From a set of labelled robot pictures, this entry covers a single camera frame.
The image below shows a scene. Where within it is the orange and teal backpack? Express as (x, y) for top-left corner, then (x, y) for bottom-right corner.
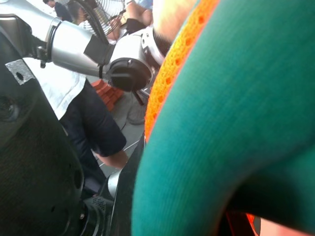
(131, 0), (315, 236)

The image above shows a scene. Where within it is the stack of orange bricks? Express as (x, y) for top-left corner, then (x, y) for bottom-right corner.
(92, 79), (125, 112)

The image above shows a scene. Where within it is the person in white shirt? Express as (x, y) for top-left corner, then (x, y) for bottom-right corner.
(23, 57), (129, 197)

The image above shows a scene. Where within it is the person with black sleeve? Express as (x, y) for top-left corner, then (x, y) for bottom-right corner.
(109, 0), (154, 39)

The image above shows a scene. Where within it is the seated person in light top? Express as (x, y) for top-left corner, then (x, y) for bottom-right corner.
(67, 1), (97, 33)

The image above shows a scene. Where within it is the black robot torso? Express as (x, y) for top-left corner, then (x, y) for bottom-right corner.
(0, 24), (85, 236)

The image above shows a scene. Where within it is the person in dark jacket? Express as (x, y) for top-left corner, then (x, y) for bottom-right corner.
(42, 0), (72, 22)

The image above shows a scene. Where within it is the black wire floor fan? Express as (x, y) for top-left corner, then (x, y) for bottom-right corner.
(69, 0), (126, 40)

